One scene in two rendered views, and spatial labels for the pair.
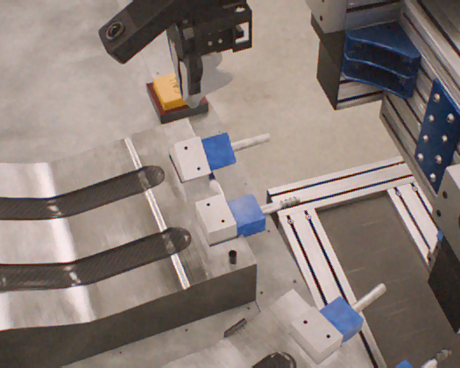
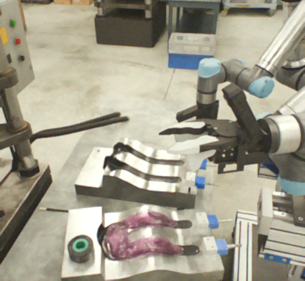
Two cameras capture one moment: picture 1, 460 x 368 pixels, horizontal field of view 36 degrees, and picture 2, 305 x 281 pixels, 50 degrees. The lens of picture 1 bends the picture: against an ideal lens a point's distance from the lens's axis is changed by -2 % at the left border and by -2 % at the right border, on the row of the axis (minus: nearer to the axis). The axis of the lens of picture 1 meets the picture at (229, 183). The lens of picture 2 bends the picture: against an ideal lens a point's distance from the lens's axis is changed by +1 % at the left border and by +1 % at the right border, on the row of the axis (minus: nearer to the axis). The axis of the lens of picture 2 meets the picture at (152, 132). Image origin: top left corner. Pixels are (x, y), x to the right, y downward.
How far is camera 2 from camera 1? 0.54 m
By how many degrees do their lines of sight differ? 27
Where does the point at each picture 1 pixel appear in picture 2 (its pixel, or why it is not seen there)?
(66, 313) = (137, 183)
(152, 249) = (170, 180)
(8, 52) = (163, 122)
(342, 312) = (213, 218)
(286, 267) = (208, 206)
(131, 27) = (183, 114)
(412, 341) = not seen: outside the picture
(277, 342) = (190, 218)
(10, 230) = (136, 159)
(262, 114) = (254, 189)
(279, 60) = not seen: hidden behind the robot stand
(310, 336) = (199, 218)
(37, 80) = not seen: hidden behind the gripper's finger
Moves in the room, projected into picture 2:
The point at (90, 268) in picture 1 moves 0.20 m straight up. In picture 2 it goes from (151, 177) to (151, 139)
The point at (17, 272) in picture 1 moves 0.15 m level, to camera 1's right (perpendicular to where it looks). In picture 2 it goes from (131, 169) to (163, 181)
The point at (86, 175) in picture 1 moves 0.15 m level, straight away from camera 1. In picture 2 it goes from (163, 156) to (169, 137)
